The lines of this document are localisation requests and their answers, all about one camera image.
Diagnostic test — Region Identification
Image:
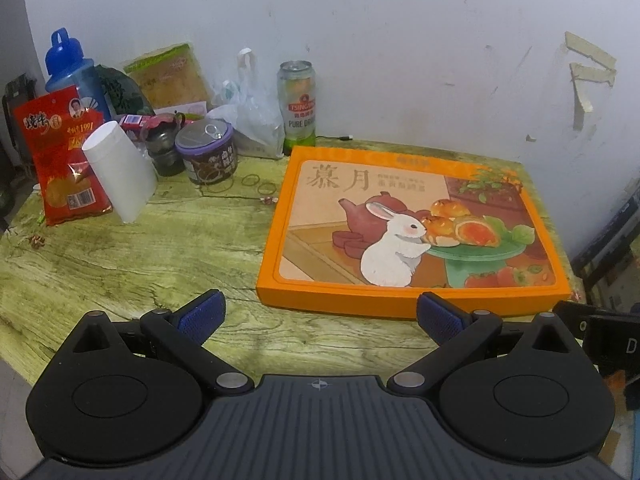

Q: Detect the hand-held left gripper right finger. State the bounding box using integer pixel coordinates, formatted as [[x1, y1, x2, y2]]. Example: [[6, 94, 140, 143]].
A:
[[387, 291, 593, 396]]

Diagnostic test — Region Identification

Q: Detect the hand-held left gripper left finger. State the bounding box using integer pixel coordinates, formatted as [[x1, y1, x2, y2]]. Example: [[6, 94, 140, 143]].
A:
[[47, 289, 256, 396]]

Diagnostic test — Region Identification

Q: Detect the orange gift box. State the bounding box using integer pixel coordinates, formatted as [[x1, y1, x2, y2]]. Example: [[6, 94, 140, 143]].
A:
[[256, 145, 572, 322]]

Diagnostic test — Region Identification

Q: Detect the purple-lidded food can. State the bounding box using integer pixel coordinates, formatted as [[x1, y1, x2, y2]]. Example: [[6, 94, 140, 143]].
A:
[[175, 120, 238, 186]]

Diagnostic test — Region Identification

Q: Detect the dark glass jar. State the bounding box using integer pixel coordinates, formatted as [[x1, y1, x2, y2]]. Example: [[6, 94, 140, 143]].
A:
[[142, 112, 187, 177]]

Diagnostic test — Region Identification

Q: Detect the white plastic bag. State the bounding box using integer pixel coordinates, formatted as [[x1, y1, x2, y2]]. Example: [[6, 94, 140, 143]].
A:
[[205, 49, 286, 161]]

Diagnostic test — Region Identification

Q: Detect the red pink small box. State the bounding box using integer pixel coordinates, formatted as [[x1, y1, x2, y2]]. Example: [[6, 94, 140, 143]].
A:
[[117, 114, 151, 143]]

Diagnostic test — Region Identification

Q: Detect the white card with pink circle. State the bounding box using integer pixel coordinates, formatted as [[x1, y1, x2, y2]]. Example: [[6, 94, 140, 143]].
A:
[[152, 101, 208, 117]]

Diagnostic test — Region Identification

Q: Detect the red snack packet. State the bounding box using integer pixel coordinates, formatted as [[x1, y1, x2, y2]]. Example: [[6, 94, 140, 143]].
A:
[[12, 85, 115, 227]]

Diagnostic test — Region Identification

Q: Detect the green silver beer can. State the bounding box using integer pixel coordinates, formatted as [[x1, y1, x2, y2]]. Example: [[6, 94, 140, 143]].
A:
[[277, 60, 317, 157]]

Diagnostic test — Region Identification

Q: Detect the bent beige tape strip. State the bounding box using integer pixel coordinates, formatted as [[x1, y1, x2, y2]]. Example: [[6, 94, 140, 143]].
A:
[[570, 62, 617, 132]]

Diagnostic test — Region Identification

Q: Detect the dark green packet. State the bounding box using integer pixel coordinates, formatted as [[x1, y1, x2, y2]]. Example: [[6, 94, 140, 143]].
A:
[[95, 64, 156, 117]]

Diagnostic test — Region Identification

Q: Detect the yellow dried food packet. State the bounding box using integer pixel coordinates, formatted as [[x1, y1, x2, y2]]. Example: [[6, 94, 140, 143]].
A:
[[122, 42, 213, 111]]

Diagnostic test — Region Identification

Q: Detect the blue water bottle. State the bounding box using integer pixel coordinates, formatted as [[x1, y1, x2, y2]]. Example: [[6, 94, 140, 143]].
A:
[[44, 28, 113, 121]]

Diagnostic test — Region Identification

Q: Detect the straight beige tape strip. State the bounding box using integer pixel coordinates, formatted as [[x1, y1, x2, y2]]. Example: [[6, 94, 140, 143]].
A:
[[564, 31, 617, 68]]

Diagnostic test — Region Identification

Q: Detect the dark frame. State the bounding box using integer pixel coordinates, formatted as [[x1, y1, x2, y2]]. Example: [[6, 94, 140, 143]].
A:
[[0, 72, 43, 176]]

